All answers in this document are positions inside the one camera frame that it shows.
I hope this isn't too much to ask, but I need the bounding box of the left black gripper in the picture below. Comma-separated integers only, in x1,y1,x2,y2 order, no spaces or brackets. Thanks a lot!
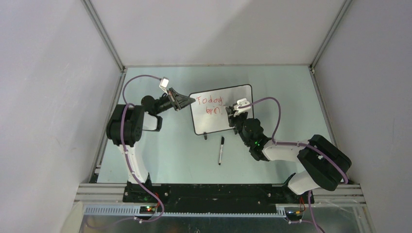
154,87,194,115

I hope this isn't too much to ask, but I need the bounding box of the white board black frame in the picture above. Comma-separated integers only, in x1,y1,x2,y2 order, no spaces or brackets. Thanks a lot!
189,84,253,136

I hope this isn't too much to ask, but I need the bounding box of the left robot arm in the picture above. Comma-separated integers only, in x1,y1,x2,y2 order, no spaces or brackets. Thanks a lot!
106,88,195,202

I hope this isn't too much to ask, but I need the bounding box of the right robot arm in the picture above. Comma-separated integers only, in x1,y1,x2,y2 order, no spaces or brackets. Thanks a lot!
226,106,352,203

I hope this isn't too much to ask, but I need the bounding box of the black whiteboard marker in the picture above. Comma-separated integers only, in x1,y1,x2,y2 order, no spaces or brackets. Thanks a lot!
218,136,225,166

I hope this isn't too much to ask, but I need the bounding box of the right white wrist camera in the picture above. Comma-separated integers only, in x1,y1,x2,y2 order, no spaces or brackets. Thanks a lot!
233,98,251,117

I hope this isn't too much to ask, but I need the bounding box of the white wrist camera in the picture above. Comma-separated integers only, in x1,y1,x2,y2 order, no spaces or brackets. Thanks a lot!
159,77,169,94
233,98,251,117

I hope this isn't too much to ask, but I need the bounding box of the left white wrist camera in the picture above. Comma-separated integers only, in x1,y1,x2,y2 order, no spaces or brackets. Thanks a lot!
159,77,169,94

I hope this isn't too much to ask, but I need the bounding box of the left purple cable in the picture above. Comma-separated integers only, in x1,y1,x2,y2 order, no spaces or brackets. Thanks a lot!
84,74,165,230

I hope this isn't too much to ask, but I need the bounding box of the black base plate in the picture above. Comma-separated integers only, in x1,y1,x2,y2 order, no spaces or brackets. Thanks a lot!
122,182,314,214

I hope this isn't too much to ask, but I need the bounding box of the grey cable duct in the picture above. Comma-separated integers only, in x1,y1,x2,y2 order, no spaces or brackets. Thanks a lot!
84,205,286,217

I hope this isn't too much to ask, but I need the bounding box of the aluminium frame rail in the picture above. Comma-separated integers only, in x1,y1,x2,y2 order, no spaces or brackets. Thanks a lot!
81,0,125,72

